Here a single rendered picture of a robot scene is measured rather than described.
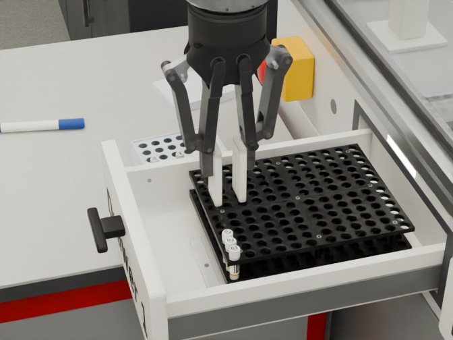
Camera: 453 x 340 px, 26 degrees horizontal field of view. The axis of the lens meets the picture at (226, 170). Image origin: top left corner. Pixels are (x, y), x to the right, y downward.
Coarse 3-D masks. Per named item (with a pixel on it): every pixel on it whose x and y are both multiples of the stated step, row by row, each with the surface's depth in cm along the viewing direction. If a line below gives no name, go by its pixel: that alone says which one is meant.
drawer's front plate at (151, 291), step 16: (112, 144) 120; (112, 160) 118; (112, 176) 115; (112, 192) 118; (128, 192) 112; (112, 208) 121; (128, 208) 110; (128, 224) 108; (128, 240) 109; (144, 240) 106; (128, 256) 112; (144, 256) 103; (128, 272) 114; (144, 272) 102; (144, 288) 102; (160, 288) 100; (144, 304) 104; (160, 304) 100; (160, 320) 101; (144, 336) 109; (160, 336) 102
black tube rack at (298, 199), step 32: (256, 160) 122; (288, 160) 123; (320, 160) 123; (352, 160) 122; (192, 192) 122; (224, 192) 118; (256, 192) 118; (288, 192) 117; (320, 192) 117; (352, 192) 118; (384, 192) 117; (256, 224) 112; (288, 224) 113; (320, 224) 117; (352, 224) 113; (384, 224) 112; (256, 256) 108; (288, 256) 113; (320, 256) 112; (352, 256) 112
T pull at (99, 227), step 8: (88, 208) 113; (96, 208) 113; (88, 216) 112; (96, 216) 112; (112, 216) 112; (120, 216) 112; (96, 224) 110; (104, 224) 110; (112, 224) 110; (120, 224) 110; (96, 232) 109; (104, 232) 110; (112, 232) 110; (120, 232) 110; (96, 240) 108; (104, 240) 108; (96, 248) 108; (104, 248) 108
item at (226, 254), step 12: (192, 180) 119; (204, 180) 120; (204, 192) 118; (204, 204) 115; (216, 216) 114; (216, 228) 112; (228, 228) 112; (216, 240) 111; (228, 252) 108; (228, 264) 107
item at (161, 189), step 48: (288, 144) 126; (336, 144) 128; (144, 192) 124; (432, 240) 116; (192, 288) 113; (240, 288) 104; (288, 288) 106; (336, 288) 108; (384, 288) 110; (432, 288) 112; (192, 336) 106
